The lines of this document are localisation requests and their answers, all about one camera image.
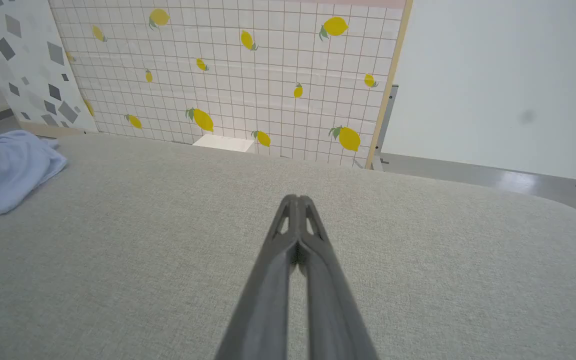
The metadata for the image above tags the lemon print grid screen panel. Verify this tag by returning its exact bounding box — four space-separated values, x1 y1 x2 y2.
48 0 414 170

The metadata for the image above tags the light blue and white shirt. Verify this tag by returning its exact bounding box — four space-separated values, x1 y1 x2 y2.
0 128 68 219

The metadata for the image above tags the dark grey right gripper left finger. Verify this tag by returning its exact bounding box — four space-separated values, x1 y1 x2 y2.
215 194 299 360

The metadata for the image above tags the grey terrazzo print panel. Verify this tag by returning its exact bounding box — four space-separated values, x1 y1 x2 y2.
0 0 100 139

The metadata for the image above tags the grey metal panel foot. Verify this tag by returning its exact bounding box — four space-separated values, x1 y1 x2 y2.
372 85 400 172

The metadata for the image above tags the grey fabric sofa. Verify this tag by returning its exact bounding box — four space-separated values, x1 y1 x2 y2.
0 132 576 360

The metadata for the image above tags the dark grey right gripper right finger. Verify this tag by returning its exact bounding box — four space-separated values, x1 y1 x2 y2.
298 195 380 360

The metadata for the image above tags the white rectangular box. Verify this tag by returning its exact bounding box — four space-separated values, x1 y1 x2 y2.
192 134 255 153

